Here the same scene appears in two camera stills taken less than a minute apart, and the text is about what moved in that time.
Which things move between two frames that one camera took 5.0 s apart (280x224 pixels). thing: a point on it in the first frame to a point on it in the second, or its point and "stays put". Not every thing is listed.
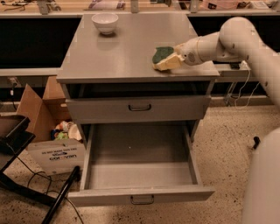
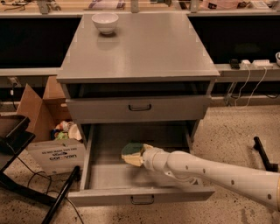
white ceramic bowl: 105,23 stays put
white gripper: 189,52 to 150,158
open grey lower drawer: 132,164 stays put
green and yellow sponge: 161,52 to 132,149
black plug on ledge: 234,66 stays put
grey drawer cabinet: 108,76 stays put
